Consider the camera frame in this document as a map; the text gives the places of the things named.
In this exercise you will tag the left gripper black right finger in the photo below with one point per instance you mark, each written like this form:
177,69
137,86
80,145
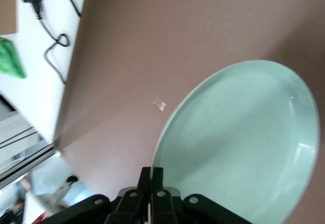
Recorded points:
161,208

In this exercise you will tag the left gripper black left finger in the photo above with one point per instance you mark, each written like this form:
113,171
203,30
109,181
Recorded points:
132,208

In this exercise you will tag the pale green plastic plate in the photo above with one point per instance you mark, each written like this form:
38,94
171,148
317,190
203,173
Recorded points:
241,145

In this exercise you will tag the white clamp with black knob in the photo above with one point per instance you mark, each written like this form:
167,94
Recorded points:
58,193

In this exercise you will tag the small clear tape piece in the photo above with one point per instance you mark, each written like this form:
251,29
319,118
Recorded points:
160,104

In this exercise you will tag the green cloth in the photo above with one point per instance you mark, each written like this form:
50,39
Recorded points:
10,59

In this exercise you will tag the brown cardboard box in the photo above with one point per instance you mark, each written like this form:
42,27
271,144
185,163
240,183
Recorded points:
7,10

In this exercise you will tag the aluminium table frame rail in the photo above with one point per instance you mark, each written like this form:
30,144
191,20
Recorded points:
30,160

